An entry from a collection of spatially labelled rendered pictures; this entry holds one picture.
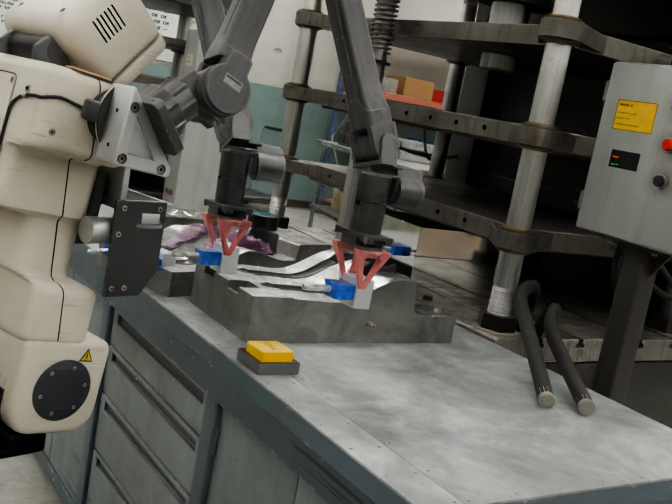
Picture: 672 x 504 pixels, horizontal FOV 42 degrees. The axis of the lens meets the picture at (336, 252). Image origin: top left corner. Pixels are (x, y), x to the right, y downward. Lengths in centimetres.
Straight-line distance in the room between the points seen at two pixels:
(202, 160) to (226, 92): 473
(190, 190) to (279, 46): 377
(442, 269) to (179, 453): 105
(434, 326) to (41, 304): 83
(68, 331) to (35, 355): 6
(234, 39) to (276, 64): 816
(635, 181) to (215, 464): 110
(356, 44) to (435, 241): 108
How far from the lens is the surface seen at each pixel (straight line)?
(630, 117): 209
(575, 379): 169
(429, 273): 252
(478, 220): 230
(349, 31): 152
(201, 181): 607
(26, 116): 134
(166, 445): 191
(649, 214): 203
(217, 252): 171
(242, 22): 140
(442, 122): 246
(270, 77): 951
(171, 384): 189
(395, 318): 178
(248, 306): 160
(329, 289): 153
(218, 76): 132
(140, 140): 128
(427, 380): 159
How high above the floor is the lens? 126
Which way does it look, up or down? 10 degrees down
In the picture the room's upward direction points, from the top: 11 degrees clockwise
